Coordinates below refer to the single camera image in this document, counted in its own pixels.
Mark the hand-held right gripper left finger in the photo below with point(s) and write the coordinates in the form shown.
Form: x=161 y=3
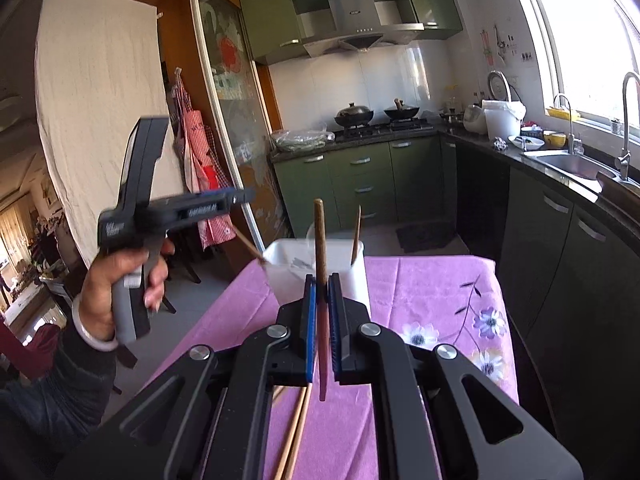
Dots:
x=310 y=330

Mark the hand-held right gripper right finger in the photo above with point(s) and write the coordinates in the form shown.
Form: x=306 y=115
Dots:
x=336 y=330

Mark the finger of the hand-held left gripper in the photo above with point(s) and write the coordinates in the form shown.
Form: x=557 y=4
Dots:
x=220 y=194
x=200 y=210

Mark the white plastic utensil holder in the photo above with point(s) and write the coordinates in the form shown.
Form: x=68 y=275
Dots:
x=290 y=280

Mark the brown wooden chopstick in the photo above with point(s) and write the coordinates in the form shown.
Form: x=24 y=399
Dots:
x=320 y=240
x=250 y=249

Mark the person's left forearm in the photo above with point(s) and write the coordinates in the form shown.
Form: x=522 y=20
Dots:
x=50 y=400

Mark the person's left hand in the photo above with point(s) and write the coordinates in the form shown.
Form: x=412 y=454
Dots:
x=100 y=290

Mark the red checked apron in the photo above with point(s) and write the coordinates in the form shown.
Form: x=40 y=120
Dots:
x=215 y=225

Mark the dark wooden chair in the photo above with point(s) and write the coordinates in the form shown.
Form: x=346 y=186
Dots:
x=185 y=260

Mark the white hanging cloth sheet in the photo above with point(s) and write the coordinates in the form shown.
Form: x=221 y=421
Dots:
x=100 y=110

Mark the frosted glass sliding door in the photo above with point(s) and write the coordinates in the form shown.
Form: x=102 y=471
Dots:
x=235 y=110

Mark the clear plastic bag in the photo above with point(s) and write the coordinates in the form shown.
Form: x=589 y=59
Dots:
x=300 y=141

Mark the pink floral tablecloth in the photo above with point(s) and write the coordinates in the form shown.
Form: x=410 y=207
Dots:
x=425 y=290

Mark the green lower kitchen cabinets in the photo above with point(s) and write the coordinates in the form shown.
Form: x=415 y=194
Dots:
x=350 y=185

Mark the green kitchen cabinets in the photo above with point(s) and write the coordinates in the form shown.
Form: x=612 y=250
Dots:
x=350 y=185
x=267 y=25

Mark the black wok with lid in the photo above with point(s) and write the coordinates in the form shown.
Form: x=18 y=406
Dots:
x=354 y=116

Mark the white jade bangle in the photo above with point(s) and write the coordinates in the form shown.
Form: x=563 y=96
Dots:
x=82 y=330

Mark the black gas stove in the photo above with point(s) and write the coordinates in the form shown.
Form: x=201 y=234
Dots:
x=380 y=130

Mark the green upper kitchen cabinets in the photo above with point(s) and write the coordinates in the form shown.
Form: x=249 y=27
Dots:
x=267 y=25

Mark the black wok with spatula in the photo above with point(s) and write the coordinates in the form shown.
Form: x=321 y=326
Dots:
x=402 y=112

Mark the dark lower kitchen cabinets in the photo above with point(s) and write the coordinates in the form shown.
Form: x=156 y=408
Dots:
x=550 y=260

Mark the steel range hood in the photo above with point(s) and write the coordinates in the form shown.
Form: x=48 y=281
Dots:
x=350 y=7

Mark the black stone countertop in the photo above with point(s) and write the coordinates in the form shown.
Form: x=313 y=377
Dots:
x=475 y=141

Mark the white rice cooker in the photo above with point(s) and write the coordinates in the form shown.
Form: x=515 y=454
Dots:
x=474 y=119

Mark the white bowl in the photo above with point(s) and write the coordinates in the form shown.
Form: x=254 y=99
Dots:
x=526 y=144

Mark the white plastic bucket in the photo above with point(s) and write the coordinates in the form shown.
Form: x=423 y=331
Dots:
x=502 y=119

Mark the steel kitchen sink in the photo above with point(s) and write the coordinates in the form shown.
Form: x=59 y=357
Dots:
x=570 y=165

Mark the yellow cup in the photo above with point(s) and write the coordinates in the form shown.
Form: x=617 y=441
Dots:
x=554 y=140

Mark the small steel faucet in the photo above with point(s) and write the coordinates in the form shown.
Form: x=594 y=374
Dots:
x=570 y=130

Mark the yellow tray on windowsill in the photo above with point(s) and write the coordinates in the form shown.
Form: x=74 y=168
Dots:
x=562 y=113

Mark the wooden cutting board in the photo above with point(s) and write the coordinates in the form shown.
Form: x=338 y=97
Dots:
x=622 y=192

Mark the tall steel faucet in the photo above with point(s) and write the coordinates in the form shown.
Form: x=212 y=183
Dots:
x=625 y=150

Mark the kitchen window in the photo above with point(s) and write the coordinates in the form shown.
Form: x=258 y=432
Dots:
x=590 y=35

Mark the wall hooks with utensils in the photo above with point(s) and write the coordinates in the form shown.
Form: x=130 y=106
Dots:
x=497 y=42

